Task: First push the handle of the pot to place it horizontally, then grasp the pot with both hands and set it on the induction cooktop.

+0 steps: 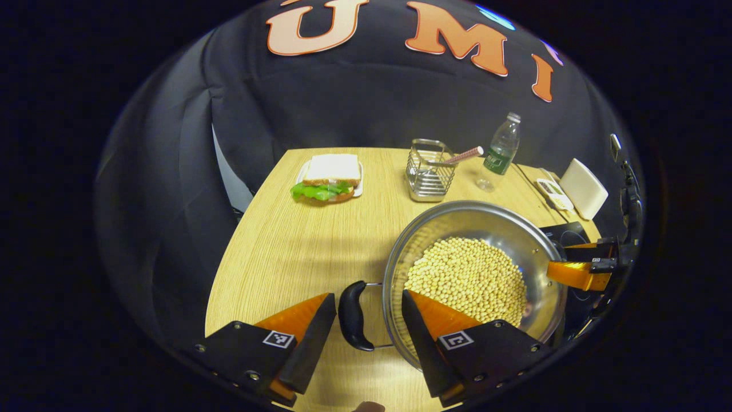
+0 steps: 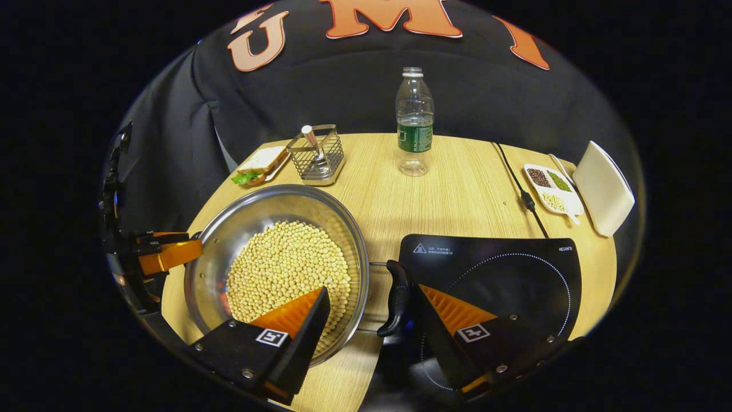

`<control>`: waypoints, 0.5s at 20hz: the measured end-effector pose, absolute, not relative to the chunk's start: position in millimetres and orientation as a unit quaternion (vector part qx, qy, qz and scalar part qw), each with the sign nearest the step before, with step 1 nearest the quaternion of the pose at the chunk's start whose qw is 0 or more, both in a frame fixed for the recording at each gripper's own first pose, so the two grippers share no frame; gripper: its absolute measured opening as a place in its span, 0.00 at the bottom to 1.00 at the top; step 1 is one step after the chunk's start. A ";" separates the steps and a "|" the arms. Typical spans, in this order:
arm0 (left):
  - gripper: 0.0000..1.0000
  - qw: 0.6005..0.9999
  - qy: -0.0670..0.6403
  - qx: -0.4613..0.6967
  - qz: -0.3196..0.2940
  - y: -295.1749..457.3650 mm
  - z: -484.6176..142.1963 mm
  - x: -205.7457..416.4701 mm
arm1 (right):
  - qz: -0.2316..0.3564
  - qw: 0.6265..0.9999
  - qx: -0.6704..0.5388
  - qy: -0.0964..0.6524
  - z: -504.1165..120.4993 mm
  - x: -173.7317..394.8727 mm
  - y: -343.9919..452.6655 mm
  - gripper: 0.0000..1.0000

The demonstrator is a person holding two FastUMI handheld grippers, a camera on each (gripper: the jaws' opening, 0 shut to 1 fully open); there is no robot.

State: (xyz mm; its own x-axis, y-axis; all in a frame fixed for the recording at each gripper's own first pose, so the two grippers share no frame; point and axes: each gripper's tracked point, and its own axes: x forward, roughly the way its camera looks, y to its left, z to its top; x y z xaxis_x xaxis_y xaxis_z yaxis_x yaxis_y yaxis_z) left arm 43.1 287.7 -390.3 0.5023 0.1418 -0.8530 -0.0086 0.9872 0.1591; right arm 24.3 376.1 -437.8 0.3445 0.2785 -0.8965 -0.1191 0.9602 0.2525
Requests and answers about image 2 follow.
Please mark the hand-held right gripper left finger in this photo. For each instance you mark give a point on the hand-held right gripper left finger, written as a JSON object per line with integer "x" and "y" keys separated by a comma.
{"x": 306, "y": 337}

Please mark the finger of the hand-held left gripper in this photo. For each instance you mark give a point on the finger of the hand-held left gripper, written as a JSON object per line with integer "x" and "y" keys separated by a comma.
{"x": 171, "y": 256}

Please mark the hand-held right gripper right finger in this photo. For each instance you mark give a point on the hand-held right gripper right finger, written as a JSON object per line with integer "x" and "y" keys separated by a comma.
{"x": 440, "y": 343}

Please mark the black induction cooktop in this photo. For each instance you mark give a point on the black induction cooktop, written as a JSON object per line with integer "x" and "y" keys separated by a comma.
{"x": 503, "y": 286}

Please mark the pile of yellow soybeans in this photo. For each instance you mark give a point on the pile of yellow soybeans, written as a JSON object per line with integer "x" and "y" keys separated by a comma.
{"x": 286, "y": 269}

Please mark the sandwich on white plate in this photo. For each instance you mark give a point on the sandwich on white plate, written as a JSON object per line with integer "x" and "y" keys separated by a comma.
{"x": 263, "y": 163}

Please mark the white divided dish of beans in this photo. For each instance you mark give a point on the white divided dish of beans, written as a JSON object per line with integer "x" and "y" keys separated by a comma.
{"x": 553, "y": 191}

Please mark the clear plastic water bottle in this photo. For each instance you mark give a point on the clear plastic water bottle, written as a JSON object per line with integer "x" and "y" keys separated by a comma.
{"x": 414, "y": 137}

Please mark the white toaster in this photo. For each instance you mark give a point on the white toaster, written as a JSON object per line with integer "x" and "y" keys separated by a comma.
{"x": 603, "y": 191}

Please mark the black backdrop cloth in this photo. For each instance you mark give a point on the black backdrop cloth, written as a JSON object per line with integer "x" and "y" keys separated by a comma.
{"x": 343, "y": 86}

